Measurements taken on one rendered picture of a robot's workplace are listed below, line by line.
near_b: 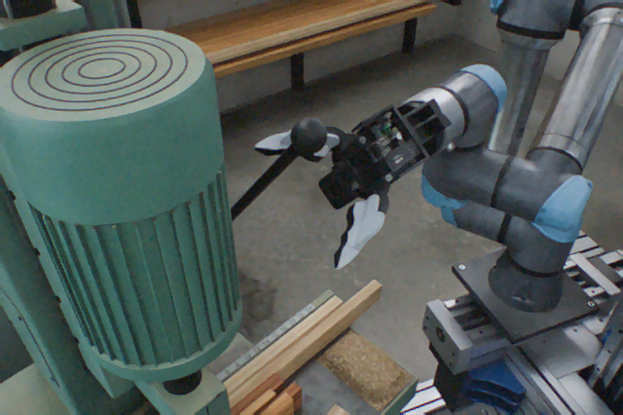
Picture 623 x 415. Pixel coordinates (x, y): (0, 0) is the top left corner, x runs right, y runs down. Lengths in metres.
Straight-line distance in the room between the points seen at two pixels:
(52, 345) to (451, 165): 0.60
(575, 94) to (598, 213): 2.15
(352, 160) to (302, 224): 1.97
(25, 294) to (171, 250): 0.34
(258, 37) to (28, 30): 2.34
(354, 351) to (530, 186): 0.39
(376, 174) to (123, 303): 0.28
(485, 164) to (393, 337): 1.46
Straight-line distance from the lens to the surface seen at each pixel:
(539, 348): 1.29
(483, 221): 1.13
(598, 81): 0.87
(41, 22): 0.56
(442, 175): 0.77
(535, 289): 1.19
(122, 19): 0.80
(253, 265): 2.39
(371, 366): 0.93
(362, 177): 0.61
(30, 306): 0.80
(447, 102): 0.68
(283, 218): 2.61
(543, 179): 0.76
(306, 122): 0.51
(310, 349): 0.95
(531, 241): 1.12
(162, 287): 0.51
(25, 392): 1.18
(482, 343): 1.22
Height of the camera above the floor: 1.70
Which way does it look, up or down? 40 degrees down
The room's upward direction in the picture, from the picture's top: straight up
